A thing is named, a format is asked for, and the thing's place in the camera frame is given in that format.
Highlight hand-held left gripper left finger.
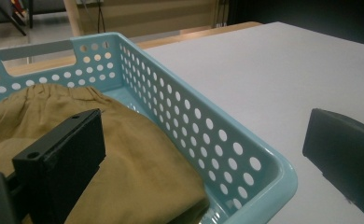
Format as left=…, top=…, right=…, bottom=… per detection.
left=11, top=108, right=106, bottom=224

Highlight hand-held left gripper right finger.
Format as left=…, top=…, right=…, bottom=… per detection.
left=301, top=107, right=364, bottom=224

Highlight tan pants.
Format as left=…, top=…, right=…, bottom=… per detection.
left=0, top=83, right=210, bottom=224

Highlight beige cabinet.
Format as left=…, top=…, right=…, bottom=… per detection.
left=63, top=0, right=221, bottom=39

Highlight black metal stand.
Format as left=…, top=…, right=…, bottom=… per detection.
left=0, top=0, right=35, bottom=37

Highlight black cable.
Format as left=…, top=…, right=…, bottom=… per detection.
left=96, top=0, right=107, bottom=34

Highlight light blue perforated plastic basket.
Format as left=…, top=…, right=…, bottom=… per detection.
left=0, top=31, right=299, bottom=224

